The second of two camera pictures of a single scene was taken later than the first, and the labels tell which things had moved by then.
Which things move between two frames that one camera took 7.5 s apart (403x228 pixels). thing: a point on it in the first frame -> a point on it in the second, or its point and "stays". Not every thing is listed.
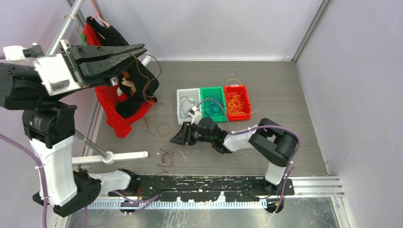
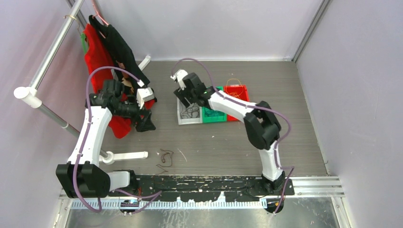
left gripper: (102, 69) -> (144, 124)
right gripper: (185, 135) -> (181, 94)
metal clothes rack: (107, 158) stays
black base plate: (196, 188) stays
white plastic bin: (187, 98) stays
